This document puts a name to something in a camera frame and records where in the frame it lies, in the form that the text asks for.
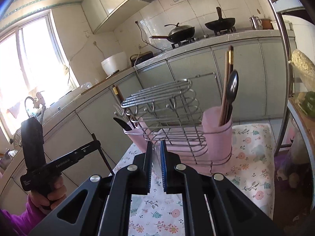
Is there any dark chopstick yellow band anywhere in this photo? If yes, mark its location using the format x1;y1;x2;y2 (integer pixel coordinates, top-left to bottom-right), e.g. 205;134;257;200
113;85;135;128

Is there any light wooden chopstick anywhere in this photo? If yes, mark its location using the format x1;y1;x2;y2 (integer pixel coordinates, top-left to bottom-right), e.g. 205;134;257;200
219;51;229;126

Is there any black spoon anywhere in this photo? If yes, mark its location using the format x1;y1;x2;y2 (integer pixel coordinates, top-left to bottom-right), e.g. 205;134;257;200
225;70;239;123

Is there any dark chopstick gold band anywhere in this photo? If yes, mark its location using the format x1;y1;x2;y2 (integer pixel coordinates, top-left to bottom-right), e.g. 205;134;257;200
221;45;234;126

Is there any purple sleeve forearm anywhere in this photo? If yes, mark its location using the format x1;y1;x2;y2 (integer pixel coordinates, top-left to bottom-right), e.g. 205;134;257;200
1;197;46;235

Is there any kitchen faucet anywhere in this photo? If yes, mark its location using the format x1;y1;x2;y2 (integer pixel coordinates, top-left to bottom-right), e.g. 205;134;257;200
24;92;46;125

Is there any person's left hand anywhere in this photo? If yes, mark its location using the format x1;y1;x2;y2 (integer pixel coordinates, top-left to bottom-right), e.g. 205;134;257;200
28;176;67;212

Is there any pink plastic drip tray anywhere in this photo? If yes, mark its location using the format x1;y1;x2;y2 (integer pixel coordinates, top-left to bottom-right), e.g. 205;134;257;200
150;126;211;175

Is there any pink utensil cup left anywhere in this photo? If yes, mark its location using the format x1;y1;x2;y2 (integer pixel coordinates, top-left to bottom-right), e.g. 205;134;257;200
123;118;153;152

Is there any pink utensil cup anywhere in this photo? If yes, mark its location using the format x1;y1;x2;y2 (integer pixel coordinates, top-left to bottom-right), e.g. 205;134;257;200
201;107;232;166
123;118;153;152

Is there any pink utensil cup right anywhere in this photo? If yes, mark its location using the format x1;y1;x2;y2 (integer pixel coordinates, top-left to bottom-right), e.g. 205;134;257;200
201;107;232;166

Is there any floral bear tablecloth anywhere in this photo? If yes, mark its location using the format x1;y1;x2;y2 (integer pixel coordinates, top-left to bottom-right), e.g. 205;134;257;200
128;123;274;235

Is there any white rice cooker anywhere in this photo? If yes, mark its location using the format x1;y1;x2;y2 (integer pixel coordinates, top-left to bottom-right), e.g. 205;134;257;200
101;52;129;76

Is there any black wok with lid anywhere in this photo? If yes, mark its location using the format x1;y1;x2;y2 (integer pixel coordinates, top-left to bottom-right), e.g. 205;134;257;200
150;23;195;43

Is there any metal shelf rack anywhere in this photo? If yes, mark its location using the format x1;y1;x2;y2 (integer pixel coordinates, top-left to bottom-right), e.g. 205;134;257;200
267;0;314;157

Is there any green bell pepper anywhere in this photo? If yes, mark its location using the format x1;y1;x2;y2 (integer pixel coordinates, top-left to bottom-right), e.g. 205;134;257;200
297;91;315;119

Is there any clear plastic container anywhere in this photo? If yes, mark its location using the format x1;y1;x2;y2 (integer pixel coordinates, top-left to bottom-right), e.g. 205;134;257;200
290;60;314;120

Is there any gas stove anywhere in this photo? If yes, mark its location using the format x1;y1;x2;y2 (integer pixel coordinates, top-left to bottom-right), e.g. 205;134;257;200
171;27;236;49

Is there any napa cabbage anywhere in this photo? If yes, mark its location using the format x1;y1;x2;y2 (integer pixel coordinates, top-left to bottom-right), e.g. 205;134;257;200
289;49;314;93

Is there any steel kettle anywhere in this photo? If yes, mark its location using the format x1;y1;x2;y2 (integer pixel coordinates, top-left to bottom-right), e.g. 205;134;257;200
249;16;263;30

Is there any brown pot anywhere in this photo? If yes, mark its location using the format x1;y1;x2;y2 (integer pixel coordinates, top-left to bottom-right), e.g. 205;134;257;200
261;19;273;30

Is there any metal wire utensil rack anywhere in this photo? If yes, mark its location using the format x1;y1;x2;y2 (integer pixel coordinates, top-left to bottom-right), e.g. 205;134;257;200
115;79;232;174

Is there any black wok wooden handle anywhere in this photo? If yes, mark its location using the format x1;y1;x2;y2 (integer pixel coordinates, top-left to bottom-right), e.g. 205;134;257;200
205;7;236;32

